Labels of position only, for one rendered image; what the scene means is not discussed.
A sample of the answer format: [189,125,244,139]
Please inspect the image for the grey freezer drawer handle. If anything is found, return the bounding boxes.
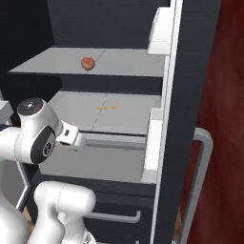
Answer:
[83,209,142,225]

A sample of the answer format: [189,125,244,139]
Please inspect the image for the red round fruit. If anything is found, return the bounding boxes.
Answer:
[80,56,96,71]

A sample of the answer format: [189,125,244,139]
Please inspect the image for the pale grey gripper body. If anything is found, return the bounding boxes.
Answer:
[72,131,88,152]

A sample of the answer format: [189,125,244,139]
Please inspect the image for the grey fridge door handle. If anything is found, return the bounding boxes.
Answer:
[178,126,214,244]

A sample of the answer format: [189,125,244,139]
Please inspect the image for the dark grey fridge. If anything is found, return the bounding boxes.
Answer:
[0,0,173,244]

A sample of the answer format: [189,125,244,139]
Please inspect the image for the thin orange stick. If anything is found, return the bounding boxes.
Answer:
[96,105,119,111]

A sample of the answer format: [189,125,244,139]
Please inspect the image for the dark freezer drawer front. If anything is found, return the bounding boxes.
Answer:
[83,183,157,244]

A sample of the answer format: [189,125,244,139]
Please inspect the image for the dark fridge door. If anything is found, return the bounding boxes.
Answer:
[150,0,222,244]

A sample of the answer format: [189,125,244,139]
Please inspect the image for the small white door bin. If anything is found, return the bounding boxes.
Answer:
[146,6,174,56]

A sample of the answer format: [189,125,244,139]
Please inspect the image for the tall white door bin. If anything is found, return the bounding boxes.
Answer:
[140,107,165,185]

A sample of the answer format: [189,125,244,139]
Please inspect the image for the dark red wooden cabinet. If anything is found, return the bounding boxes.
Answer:
[186,0,244,244]

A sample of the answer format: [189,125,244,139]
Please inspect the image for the grey fridge shelf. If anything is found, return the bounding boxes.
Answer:
[8,46,167,78]

